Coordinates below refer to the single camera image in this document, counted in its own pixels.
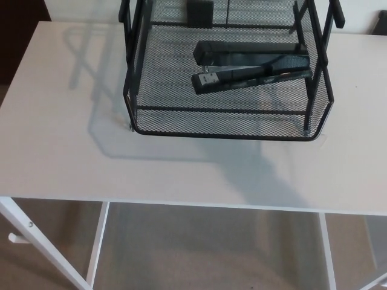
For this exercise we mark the black stapler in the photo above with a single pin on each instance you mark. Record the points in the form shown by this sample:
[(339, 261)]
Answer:
[(242, 65)]

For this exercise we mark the small black box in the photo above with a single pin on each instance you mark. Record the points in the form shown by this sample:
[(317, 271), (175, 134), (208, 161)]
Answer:
[(199, 13)]

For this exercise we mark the white desk frame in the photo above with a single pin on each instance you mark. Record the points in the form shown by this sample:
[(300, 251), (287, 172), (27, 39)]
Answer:
[(99, 238)]

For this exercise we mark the black mesh file tray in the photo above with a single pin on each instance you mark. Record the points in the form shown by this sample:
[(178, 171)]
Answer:
[(169, 117)]

